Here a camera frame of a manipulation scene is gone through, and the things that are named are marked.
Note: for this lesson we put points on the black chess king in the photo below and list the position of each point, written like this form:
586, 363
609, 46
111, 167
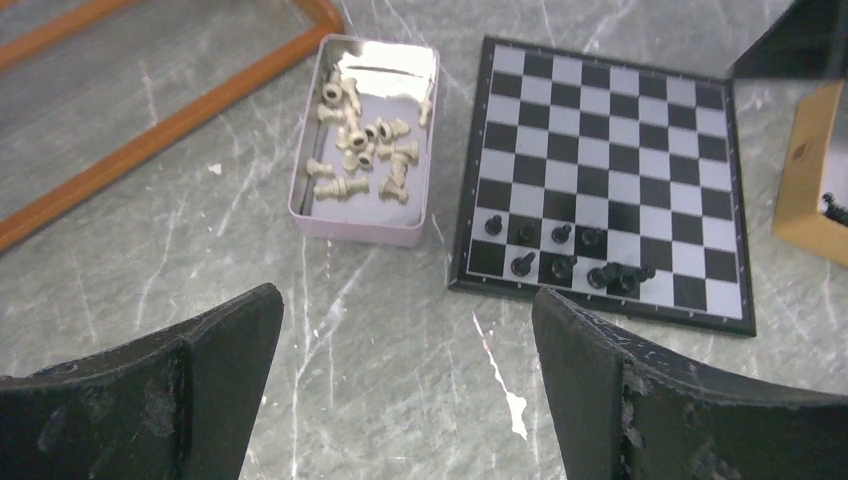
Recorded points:
632, 278

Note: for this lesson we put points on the chessboard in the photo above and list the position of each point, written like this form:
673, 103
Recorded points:
646, 154

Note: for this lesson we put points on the gold tin of black pieces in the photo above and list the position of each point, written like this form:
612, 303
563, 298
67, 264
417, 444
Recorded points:
815, 165

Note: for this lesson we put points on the pink tin of white pieces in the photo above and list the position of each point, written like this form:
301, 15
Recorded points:
362, 170

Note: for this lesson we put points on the wooden shelf rack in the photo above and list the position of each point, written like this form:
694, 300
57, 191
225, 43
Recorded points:
94, 90

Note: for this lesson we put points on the black pawn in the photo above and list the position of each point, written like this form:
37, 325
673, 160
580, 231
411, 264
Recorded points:
525, 234
561, 234
493, 225
591, 236

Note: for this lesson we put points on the black chess queen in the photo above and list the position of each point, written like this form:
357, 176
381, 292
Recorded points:
601, 277

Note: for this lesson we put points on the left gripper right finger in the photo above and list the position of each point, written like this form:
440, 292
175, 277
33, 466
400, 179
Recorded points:
624, 407

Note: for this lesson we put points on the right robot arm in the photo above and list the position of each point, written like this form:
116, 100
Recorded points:
807, 42

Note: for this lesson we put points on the black knight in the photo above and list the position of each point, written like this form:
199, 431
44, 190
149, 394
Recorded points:
521, 266

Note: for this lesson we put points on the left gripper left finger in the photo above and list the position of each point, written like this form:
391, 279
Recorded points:
179, 403

